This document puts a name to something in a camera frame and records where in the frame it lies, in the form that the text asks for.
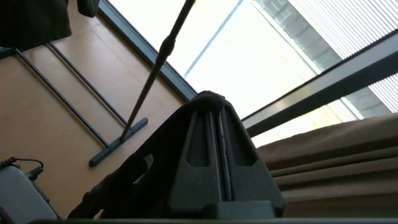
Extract black shorts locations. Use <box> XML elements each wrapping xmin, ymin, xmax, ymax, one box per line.
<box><xmin>0</xmin><ymin>0</ymin><xmax>100</xmax><ymax>51</ymax></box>

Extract black cable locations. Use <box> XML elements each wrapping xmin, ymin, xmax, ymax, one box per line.
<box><xmin>0</xmin><ymin>156</ymin><xmax>45</xmax><ymax>182</ymax></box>

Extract window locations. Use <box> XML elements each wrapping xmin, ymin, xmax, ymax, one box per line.
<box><xmin>98</xmin><ymin>0</ymin><xmax>398</xmax><ymax>149</ymax></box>

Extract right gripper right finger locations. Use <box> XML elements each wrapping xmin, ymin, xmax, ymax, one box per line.
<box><xmin>221</xmin><ymin>100</ymin><xmax>287</xmax><ymax>219</ymax></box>

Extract brown curtain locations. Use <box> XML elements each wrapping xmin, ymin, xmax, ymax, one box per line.
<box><xmin>256</xmin><ymin>112</ymin><xmax>398</xmax><ymax>218</ymax></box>

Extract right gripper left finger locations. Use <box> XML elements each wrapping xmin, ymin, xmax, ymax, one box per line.
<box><xmin>169</xmin><ymin>110</ymin><xmax>223</xmax><ymax>218</ymax></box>

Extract black clothes rack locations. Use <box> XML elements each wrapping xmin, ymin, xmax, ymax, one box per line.
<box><xmin>0</xmin><ymin>0</ymin><xmax>197</xmax><ymax>168</ymax></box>

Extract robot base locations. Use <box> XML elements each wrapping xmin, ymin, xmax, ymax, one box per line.
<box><xmin>0</xmin><ymin>164</ymin><xmax>60</xmax><ymax>224</ymax></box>

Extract black garment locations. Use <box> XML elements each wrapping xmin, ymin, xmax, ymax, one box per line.
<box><xmin>67</xmin><ymin>90</ymin><xmax>226</xmax><ymax>219</ymax></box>

